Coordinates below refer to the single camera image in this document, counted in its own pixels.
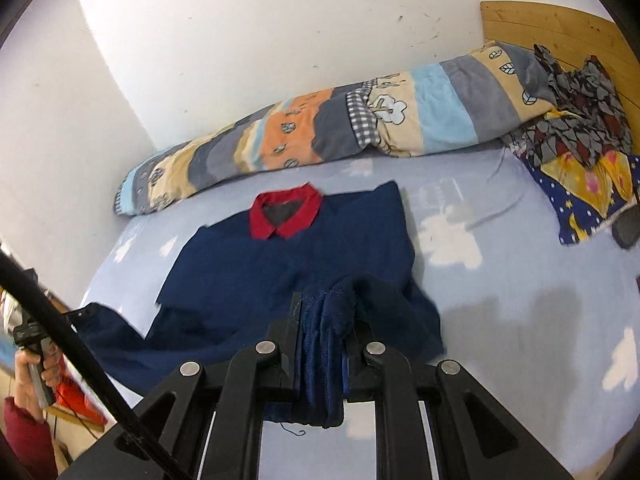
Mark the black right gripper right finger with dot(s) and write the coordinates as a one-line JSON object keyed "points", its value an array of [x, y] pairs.
{"points": [[437, 421]]}

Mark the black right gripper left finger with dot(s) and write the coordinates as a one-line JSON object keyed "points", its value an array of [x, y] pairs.
{"points": [[200, 422]]}

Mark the navy shirt with red collar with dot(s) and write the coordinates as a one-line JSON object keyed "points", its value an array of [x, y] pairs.
{"points": [[335, 260]]}

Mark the red sleeve forearm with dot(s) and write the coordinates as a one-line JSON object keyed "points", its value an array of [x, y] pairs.
{"points": [[31, 441]]}

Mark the light blue cloud bedsheet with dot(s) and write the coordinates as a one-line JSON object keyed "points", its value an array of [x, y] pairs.
{"points": [[552, 331]]}

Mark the navy yellow star pillow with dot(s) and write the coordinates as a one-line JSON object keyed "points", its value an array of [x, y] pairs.
{"points": [[584, 200]]}

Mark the striped patchwork rolled quilt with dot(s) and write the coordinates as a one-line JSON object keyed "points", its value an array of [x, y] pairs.
{"points": [[434, 108]]}

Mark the dark patterned crumpled garment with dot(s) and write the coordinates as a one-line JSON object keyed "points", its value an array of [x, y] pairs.
{"points": [[587, 119]]}

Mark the wooden headboard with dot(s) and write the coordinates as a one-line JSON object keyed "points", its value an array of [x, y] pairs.
{"points": [[571, 35]]}

